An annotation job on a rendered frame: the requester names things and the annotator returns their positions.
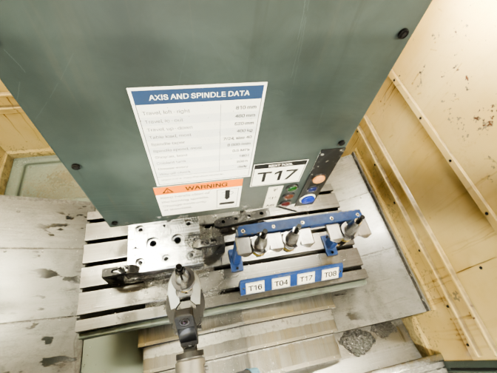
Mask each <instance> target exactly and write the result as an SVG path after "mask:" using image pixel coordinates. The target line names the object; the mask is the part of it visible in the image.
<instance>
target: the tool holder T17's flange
mask: <svg viewBox="0 0 497 373"><path fill-rule="evenodd" d="M185 269H186V270H187V271H188V272H189V273H190V275H191V280H190V282H189V284H188V285H186V286H178V285H177V284H176V283H175V271H174V272H173V274H172V277H171V282H172V285H173V287H174V288H175V289H176V290H177V291H179V292H181V289H187V291H189V290H190V289H191V288H192V287H193V286H194V284H195V275H194V272H193V271H192V270H191V269H190V268H188V267H185Z"/></svg>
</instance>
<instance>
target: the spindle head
mask: <svg viewBox="0 0 497 373"><path fill-rule="evenodd" d="M431 2H432V0H0V80H1V81H2V83H3V84H4V85H5V87H6V88H7V89H8V91H9V92H10V94H11V95H12V96H13V97H14V99H15V100H16V101H17V103H18V104H19V106H20V107H21V108H22V109H23V111H24V112H25V113H26V115H27V117H28V118H29V119H30V120H31V121H32V123H33V124H34V126H35V127H36V129H37V130H38V131H39V132H40V133H41V135H42V136H43V138H44V140H45V141H46V142H47V143H48V144H49V146H50V147H51V149H52V150H53V152H54V153H55V154H56V155H57V156H58V158H59V159H60V161H61V162H62V164H63V165H64V166H65V167H66V169H67V170H68V172H69V173H70V174H71V176H72V177H73V178H74V179H75V181H76V182H77V184H78V185H79V186H80V188H81V189H82V190H83V192H84V193H85V195H86V196H87V197H88V199H89V200H90V201H91V202H92V204H93V205H94V207H95V208H96V209H97V210H98V212H99V213H100V215H101V216H102V218H103V219H104V220H105V221H106V223H107V224H108V225H109V227H117V226H128V225H134V224H145V223H151V222H157V221H168V220H174V219H181V218H191V217H197V216H204V215H214V214H220V213H227V212H237V211H243V210H250V209H261V208H263V204H264V202H265V199H266V195H267V191H268V188H269V187H278V186H283V190H282V192H281V194H280V197H279V200H278V202H277V205H276V206H279V205H280V202H282V201H284V199H283V195H284V194H286V193H288V192H286V190H285V188H286V187H287V186H288V185H290V184H297V185H298V186H299V188H298V189H297V190H296V191H294V192H293V193H294V194H295V196H294V197H293V198H292V199H290V201H291V204H295V203H296V201H297V199H298V197H299V195H300V193H301V191H302V188H303V187H304V185H305V182H306V181H307V179H308V176H309V175H310V172H311V170H312V168H313V166H314V164H315V162H316V160H317V158H318V156H319V154H320V152H321V150H322V149H334V148H343V147H346V146H347V144H348V142H349V141H350V139H351V137H352V135H353V134H354V132H355V130H356V128H357V127H358V126H359V123H360V122H361V120H362V119H363V117H364V115H365V114H366V112H367V110H368V108H369V106H370V105H371V103H372V102H373V100H374V99H375V97H376V95H377V93H378V92H379V90H380V88H381V86H382V85H383V83H384V82H385V79H386V78H387V77H388V74H389V73H390V71H391V70H392V68H393V66H394V64H395V63H396V61H397V59H398V58H399V56H400V54H401V53H402V51H403V50H404V48H405V46H406V44H407V43H408V41H409V39H410V37H411V36H412V34H413V32H414V30H415V29H416V27H417V26H418V24H419V22H420V21H421V19H422V17H423V15H424V14H425V12H426V10H427V9H428V7H429V6H430V3H431ZM251 82H268V83H267V88H266V96H265V100H264V104H263V111H262V115H261V120H260V128H259V132H258V136H257V143H256V148H255V152H254V160H253V164H252V168H251V175H250V176H249V177H242V178H243V184H242V189H241V195H240V204H239V206H236V207H230V208H224V209H213V210H206V211H200V212H189V213H183V214H176V215H166V216H162V213H161V210H160V207H159V204H158V201H157V198H156V196H155V192H154V190H153V188H155V187H168V186H176V185H183V184H173V185H166V186H157V184H156V181H155V177H154V175H153V171H152V168H151V165H150V162H149V158H148V155H147V153H146V149H145V146H144V143H143V139H142V137H141V133H140V130H139V127H138V123H137V121H136V118H135V114H134V111H133V108H132V105H131V101H130V99H129V95H128V92H127V88H133V87H167V86H183V85H201V84H233V83H251ZM301 159H309V160H308V163H307V164H306V166H305V169H304V171H303V173H302V176H301V178H300V180H299V181H296V182H290V183H283V184H270V185H263V186H251V187H250V183H251V176H252V172H253V168H254V164H263V163H271V162H278V161H293V160H301ZM231 179H238V178H229V179H222V180H214V181H224V180H231ZM203 182H210V181H201V182H194V183H187V184H196V183H203Z"/></svg>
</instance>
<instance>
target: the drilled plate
mask: <svg viewBox="0 0 497 373"><path fill-rule="evenodd" d="M193 221H194V222H193ZM172 222H173V223H172ZM192 222H193V223H192ZM191 224H192V225H191ZM137 225H138V226H137ZM189 225H190V227H189ZM135 228H136V229H135ZM157 228H158V229H159V230H158V229H157ZM143 229H145V230H146V231H145V232H143V231H144V230H143ZM141 233H143V234H141ZM182 235H183V236H182ZM153 236H154V237H153ZM193 236H194V237H193ZM156 237H157V238H159V239H157V238H156ZM195 237H196V238H195ZM147 238H149V239H148V240H147ZM183 238H184V239H183ZM188 238H189V239H188ZM193 238H194V239H193ZM161 239H162V240H161ZM191 239H193V240H192V242H193V243H194V242H195V241H197V240H200V239H201V238H200V225H199V219H198V216H197V217H191V218H181V219H174V220H171V223H170V222H169V221H157V222H151V223H145V224H134V225H128V255H127V265H130V264H134V265H138V266H140V267H139V272H137V273H135V274H132V275H128V276H129V277H130V278H136V277H140V276H145V275H154V274H159V273H164V272H173V271H175V270H176V265H177V264H178V263H180V264H181V265H182V266H183V267H188V268H190V269H191V268H196V267H201V266H204V264H203V251H202V249H195V250H194V251H193V249H194V248H193V246H192V249H191V247H190V245H191ZM136 241H137V244H136ZM159 241H160V245H159ZM176 241H180V243H175V242H176ZM184 241H185V242H184ZM145 242H146V243H145ZM155 243H156V247H157V246H158V247H157V248H156V247H155V246H154V247H152V244H155ZM186 243H187V245H186ZM193 243H192V245H193ZM178 244H179V245H178ZM182 244H183V245H182ZM189 244H190V245H189ZM141 245H142V246H141ZM145 245H146V246H145ZM145 247H148V248H145ZM182 247H183V248H182ZM136 248H137V249H136ZM152 249H153V250H152ZM132 250H133V251H132ZM147 250H148V251H147ZM185 251H187V252H188V253H185ZM195 251H196V252H195ZM135 253H137V254H135ZM134 255H135V256H134ZM140 255H141V256H142V257H140V258H138V256H140ZM147 256H148V257H147ZM159 256H160V257H159ZM186 256H187V257H186ZM191 256H193V257H192V258H190V257H191ZM154 257H155V258H156V259H157V260H156V259H155V258H154ZM136 258H137V260H136ZM159 258H160V259H159ZM170 259H171V260H170ZM166 260H168V262H167V261H166ZM134 261H135V262H134ZM144 261H146V262H145V263H143V262H144ZM133 262H134V263H133ZM152 263H153V264H152ZM141 264H142V265H143V266H142V265H141ZM144 265H145V266H144Z"/></svg>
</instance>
